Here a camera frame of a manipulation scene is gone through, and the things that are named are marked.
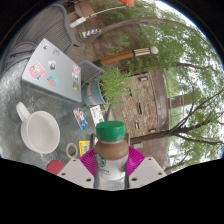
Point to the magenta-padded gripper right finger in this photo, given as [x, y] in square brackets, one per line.
[146, 171]

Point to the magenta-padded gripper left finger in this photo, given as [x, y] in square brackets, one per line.
[76, 173]

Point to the green-capped coffee drink bottle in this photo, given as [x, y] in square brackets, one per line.
[111, 156]

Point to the beige tape roll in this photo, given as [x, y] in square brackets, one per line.
[67, 150]

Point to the yellow card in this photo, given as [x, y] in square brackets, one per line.
[84, 148]

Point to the white ceramic mug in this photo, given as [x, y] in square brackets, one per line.
[41, 131]

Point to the colourful sticker card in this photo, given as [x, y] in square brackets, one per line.
[80, 119]

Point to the white printed booklet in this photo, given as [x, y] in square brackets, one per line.
[97, 116]

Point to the green plant in blue pot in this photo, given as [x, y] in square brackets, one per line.
[93, 93]

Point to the silver laptop with stickers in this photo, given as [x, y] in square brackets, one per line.
[53, 71]

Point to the blue yellow striped cone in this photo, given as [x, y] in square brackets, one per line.
[90, 33]

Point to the black wall lamp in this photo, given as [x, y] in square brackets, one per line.
[143, 79]

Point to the wooden lamp post with globe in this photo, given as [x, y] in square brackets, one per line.
[116, 57]

